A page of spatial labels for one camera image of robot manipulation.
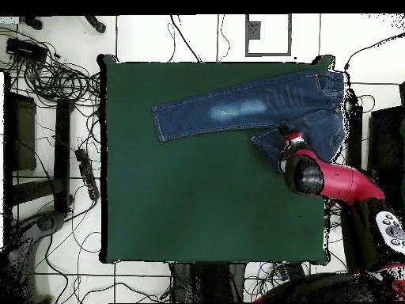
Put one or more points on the black frame stand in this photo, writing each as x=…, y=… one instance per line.
x=62, y=152

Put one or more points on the grey chair base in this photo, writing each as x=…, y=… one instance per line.
x=28, y=240

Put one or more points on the black stand foot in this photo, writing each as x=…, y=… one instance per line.
x=95, y=23
x=33, y=22

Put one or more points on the dark green table cloth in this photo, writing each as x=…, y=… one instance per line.
x=190, y=205

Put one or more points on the black cabinet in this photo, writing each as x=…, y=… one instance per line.
x=387, y=142

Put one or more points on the black electronics box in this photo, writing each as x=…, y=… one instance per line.
x=25, y=49

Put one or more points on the grey square frame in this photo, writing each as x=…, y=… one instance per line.
x=253, y=30

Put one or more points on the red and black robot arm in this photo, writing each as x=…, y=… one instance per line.
x=348, y=183

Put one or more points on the black power strip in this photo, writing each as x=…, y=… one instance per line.
x=87, y=172

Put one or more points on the black metal column stand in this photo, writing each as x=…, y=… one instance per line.
x=208, y=281

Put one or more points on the black upright bar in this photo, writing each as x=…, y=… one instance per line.
x=356, y=136

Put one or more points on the blue denim jeans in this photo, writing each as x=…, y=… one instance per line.
x=253, y=107

